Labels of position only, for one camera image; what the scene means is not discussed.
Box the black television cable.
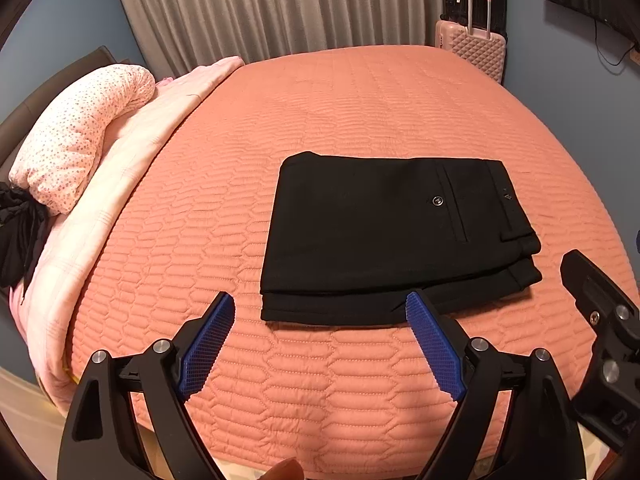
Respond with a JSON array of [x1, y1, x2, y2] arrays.
[[592, 14, 636, 68]]

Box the pink suitcase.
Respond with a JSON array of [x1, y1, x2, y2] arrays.
[[434, 0, 508, 86]]

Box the salmon quilted bedspread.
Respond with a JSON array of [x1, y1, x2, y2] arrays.
[[65, 45, 640, 472]]

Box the floral pink pillow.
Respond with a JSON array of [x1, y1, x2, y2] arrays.
[[9, 64, 157, 216]]

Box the grey pleated curtain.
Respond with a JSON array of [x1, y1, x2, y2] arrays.
[[110, 0, 451, 68]]

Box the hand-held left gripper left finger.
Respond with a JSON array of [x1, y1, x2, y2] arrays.
[[57, 291, 236, 480]]

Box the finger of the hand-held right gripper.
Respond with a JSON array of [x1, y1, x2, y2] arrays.
[[559, 249, 640, 356]]

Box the black cloth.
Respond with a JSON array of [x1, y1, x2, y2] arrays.
[[0, 181, 51, 288]]

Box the person's left hand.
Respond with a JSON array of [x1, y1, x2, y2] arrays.
[[262, 457, 306, 480]]

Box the black pants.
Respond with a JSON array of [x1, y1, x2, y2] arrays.
[[260, 151, 544, 327]]

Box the pale pink blanket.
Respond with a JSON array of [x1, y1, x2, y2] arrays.
[[9, 56, 246, 416]]

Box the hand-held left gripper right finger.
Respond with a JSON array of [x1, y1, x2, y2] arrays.
[[405, 287, 585, 480]]

